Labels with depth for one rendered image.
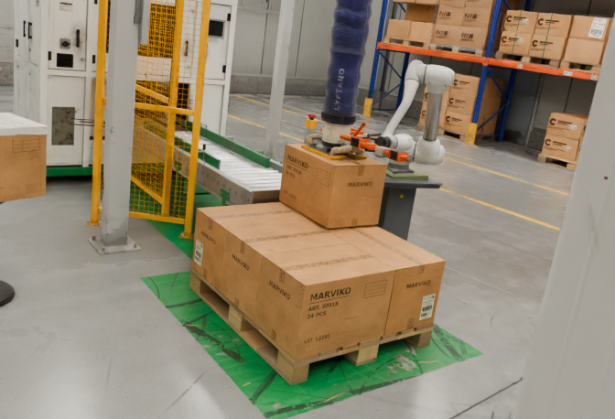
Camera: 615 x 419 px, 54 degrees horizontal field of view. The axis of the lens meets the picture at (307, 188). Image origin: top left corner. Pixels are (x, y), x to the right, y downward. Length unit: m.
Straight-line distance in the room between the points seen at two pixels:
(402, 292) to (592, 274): 2.79
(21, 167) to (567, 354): 3.22
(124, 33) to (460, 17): 8.66
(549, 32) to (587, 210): 10.64
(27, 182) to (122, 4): 1.37
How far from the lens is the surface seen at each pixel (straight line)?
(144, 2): 4.28
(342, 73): 3.78
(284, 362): 3.17
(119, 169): 4.44
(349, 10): 3.77
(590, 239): 0.62
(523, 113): 12.73
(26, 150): 3.59
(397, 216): 4.56
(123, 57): 4.30
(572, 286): 0.64
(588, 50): 10.88
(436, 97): 4.25
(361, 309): 3.22
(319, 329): 3.09
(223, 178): 4.46
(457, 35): 12.10
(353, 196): 3.73
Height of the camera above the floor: 1.73
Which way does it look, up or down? 15 degrees down
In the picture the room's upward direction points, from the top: 8 degrees clockwise
